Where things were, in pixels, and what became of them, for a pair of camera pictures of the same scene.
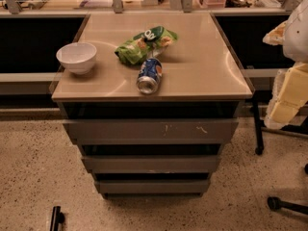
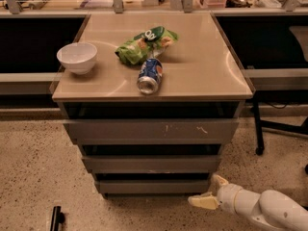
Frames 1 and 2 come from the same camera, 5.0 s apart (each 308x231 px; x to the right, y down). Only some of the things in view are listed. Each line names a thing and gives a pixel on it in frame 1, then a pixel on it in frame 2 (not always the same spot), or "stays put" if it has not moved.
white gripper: [297, 38] → [226, 195]
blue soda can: [149, 75] stays put
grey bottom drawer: [153, 186] stays put
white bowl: [78, 58] stays put
